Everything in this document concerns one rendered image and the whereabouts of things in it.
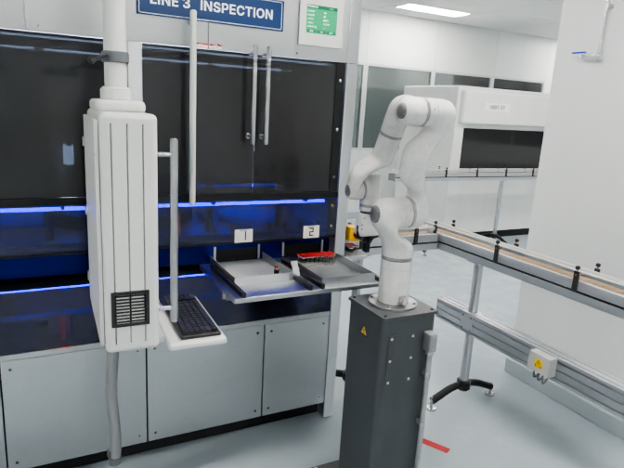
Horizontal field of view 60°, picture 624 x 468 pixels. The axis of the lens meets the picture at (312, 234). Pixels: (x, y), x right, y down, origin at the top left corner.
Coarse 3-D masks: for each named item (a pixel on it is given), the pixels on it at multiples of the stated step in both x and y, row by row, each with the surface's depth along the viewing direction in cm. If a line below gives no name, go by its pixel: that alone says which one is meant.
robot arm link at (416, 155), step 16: (432, 112) 185; (448, 112) 188; (432, 128) 192; (448, 128) 192; (416, 144) 193; (432, 144) 192; (416, 160) 193; (400, 176) 200; (416, 176) 196; (416, 192) 201; (416, 208) 204; (416, 224) 206
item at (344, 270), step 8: (288, 256) 253; (336, 256) 264; (336, 264) 257; (344, 264) 258; (352, 264) 252; (312, 272) 232; (320, 272) 243; (328, 272) 244; (336, 272) 244; (344, 272) 245; (352, 272) 246; (360, 272) 246; (368, 272) 240; (320, 280) 226; (328, 280) 226; (336, 280) 228; (344, 280) 230; (352, 280) 231; (360, 280) 233; (368, 280) 235
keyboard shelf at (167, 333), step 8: (160, 304) 216; (160, 312) 207; (160, 320) 200; (168, 320) 200; (160, 328) 195; (168, 328) 194; (160, 336) 188; (168, 336) 187; (176, 336) 187; (208, 336) 189; (216, 336) 189; (224, 336) 189; (168, 344) 182; (176, 344) 182; (184, 344) 183; (192, 344) 184; (200, 344) 185; (208, 344) 186
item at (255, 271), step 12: (216, 264) 238; (228, 264) 248; (240, 264) 249; (252, 264) 250; (264, 264) 251; (276, 264) 245; (228, 276) 224; (240, 276) 231; (252, 276) 221; (264, 276) 224; (276, 276) 226; (288, 276) 229
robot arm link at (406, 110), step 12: (408, 96) 186; (396, 108) 187; (408, 108) 183; (420, 108) 183; (384, 120) 206; (396, 120) 202; (408, 120) 184; (420, 120) 185; (384, 132) 206; (396, 132) 205
